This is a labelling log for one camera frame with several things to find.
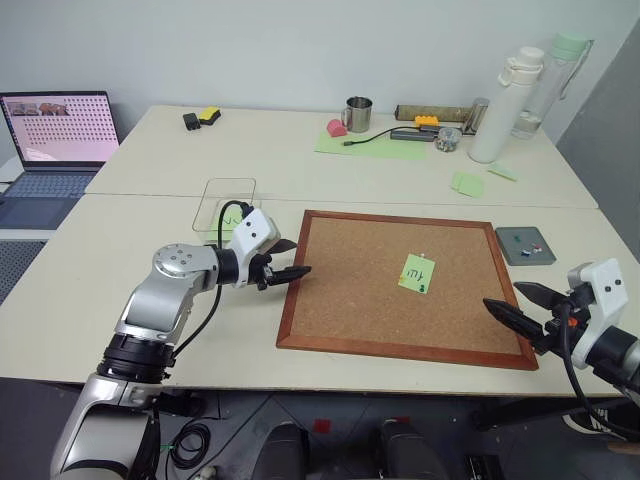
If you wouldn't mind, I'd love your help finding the grey usb hub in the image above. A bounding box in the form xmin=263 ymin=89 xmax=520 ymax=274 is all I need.
xmin=389 ymin=126 xmax=440 ymax=143

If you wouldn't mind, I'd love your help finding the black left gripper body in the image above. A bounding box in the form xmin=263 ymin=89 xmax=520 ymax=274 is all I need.
xmin=238 ymin=252 xmax=276 ymax=292

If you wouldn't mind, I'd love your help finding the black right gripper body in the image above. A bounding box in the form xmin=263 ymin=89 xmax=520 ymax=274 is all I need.
xmin=530 ymin=288 xmax=595 ymax=357

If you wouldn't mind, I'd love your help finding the slim metal cylinder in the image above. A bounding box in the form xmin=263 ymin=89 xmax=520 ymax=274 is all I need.
xmin=464 ymin=97 xmax=491 ymax=137

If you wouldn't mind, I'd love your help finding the large green paper sheet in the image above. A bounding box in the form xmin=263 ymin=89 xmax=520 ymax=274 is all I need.
xmin=314 ymin=127 xmax=430 ymax=162

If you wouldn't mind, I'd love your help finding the green handwritten sticky note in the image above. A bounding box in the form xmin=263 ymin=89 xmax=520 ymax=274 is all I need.
xmin=397 ymin=253 xmax=437 ymax=296

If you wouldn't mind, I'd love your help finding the coiled black floor cable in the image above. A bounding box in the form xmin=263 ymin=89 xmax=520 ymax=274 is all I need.
xmin=163 ymin=422 xmax=212 ymax=472

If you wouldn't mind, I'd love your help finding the dark rounded shape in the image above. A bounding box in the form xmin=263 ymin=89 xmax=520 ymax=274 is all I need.
xmin=251 ymin=422 xmax=310 ymax=480
xmin=374 ymin=418 xmax=447 ymax=480

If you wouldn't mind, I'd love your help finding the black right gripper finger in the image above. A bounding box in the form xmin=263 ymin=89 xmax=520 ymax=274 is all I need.
xmin=481 ymin=297 xmax=546 ymax=347
xmin=513 ymin=281 xmax=565 ymax=314

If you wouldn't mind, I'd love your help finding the white water bottle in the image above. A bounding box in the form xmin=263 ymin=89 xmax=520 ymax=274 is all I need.
xmin=467 ymin=46 xmax=546 ymax=165

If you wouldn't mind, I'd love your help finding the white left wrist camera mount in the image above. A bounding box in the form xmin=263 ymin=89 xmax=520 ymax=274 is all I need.
xmin=230 ymin=208 xmax=282 ymax=262

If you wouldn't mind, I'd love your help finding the metal mug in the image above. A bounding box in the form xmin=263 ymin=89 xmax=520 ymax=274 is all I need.
xmin=341 ymin=96 xmax=375 ymax=134

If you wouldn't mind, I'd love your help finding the black usb hub cable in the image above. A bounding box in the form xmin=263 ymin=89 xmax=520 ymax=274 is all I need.
xmin=342 ymin=130 xmax=401 ymax=148

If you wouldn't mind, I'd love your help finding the grey partition panel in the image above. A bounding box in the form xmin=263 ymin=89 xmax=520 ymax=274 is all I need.
xmin=554 ymin=28 xmax=640 ymax=254

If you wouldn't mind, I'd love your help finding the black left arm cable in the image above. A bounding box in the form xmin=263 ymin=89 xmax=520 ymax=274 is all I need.
xmin=167 ymin=199 xmax=254 ymax=359

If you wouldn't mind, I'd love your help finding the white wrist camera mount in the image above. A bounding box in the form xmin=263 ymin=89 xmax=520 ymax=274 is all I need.
xmin=566 ymin=257 xmax=630 ymax=371
xmin=230 ymin=208 xmax=282 ymax=262

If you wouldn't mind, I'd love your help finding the grey open laptop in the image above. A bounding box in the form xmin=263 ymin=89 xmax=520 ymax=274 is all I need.
xmin=0 ymin=90 xmax=122 ymax=231

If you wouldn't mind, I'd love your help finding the small glass jar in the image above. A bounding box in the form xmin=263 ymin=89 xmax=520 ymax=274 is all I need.
xmin=433 ymin=126 xmax=465 ymax=154

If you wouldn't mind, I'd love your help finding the clear plastic container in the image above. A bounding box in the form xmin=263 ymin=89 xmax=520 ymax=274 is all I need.
xmin=192 ymin=176 xmax=264 ymax=248

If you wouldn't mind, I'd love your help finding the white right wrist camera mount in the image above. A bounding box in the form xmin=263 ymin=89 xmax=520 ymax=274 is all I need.
xmin=566 ymin=257 xmax=630 ymax=371

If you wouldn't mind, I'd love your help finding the grey flat tray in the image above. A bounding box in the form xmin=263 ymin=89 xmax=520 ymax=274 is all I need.
xmin=494 ymin=226 xmax=558 ymax=267

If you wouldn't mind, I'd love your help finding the black and white shoe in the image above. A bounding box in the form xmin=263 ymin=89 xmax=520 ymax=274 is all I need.
xmin=561 ymin=407 xmax=610 ymax=435

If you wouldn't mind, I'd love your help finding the clear bottle with green lid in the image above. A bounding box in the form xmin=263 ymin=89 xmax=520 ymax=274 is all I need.
xmin=510 ymin=32 xmax=596 ymax=141

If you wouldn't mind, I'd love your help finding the wood framed cork board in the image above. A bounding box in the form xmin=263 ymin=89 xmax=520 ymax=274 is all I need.
xmin=275 ymin=209 xmax=540 ymax=372

